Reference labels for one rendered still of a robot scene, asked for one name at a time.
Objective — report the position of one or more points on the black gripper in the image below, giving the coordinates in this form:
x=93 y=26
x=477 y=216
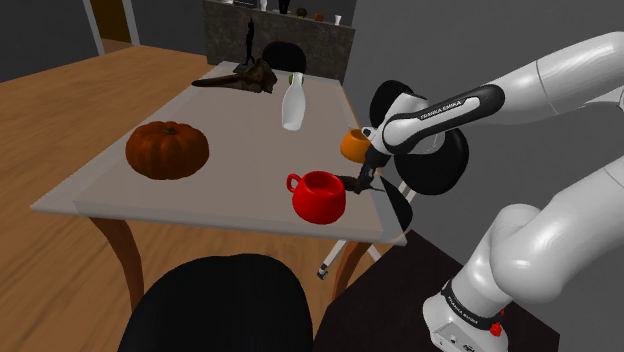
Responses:
x=368 y=164

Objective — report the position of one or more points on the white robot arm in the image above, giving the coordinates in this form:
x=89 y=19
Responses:
x=536 y=244

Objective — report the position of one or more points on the orange cup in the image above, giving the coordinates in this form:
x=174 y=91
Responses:
x=352 y=146

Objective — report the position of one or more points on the red mug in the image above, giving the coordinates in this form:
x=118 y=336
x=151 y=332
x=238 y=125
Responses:
x=319 y=200

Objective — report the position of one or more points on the black chair with white legs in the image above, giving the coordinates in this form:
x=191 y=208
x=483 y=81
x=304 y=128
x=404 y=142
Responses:
x=431 y=166

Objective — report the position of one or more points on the white bottle vase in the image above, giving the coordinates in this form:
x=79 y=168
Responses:
x=294 y=107

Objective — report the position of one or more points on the dark robot stand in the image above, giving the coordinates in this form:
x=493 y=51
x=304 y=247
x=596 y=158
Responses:
x=390 y=302

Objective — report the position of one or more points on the grey table with wooden legs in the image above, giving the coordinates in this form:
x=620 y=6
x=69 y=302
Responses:
x=244 y=146

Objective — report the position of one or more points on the black chair with rounded back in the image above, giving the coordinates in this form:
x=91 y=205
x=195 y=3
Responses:
x=285 y=57

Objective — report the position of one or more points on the black human figure statue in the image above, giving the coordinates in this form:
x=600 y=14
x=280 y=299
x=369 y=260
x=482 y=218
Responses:
x=250 y=41

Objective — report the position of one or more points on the black chair with wide back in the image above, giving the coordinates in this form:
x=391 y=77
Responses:
x=219 y=307

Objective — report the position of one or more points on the orange pumpkin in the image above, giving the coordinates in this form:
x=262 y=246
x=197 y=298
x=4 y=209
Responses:
x=166 y=151

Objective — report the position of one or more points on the doorway with grey frame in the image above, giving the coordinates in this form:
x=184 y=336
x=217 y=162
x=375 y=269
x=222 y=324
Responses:
x=112 y=22

